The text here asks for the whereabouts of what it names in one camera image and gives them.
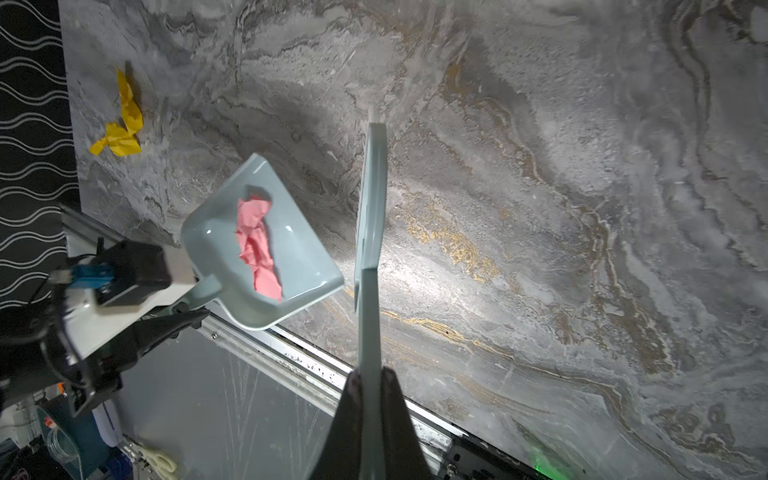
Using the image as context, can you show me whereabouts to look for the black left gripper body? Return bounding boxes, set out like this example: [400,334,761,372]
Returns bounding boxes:
[39,308,210,417]

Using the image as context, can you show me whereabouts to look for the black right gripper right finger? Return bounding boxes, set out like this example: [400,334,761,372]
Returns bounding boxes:
[381,367,433,480]

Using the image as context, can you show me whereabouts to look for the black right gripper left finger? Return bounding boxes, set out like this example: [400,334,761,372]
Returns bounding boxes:
[309,370,362,480]

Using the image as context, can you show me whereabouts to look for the teal dustpan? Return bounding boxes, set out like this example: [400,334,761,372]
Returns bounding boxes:
[181,154,344,330]

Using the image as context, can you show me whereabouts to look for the teal hand brush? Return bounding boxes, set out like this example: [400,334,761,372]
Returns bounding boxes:
[354,122,388,479]

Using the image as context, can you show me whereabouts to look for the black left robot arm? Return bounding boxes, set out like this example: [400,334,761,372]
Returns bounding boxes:
[1,302,210,417]

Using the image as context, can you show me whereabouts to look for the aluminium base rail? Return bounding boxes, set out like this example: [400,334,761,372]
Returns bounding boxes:
[59,203,541,480]

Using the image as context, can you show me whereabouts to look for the scissors with yellow handles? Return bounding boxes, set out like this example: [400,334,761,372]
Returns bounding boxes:
[118,435,178,480]

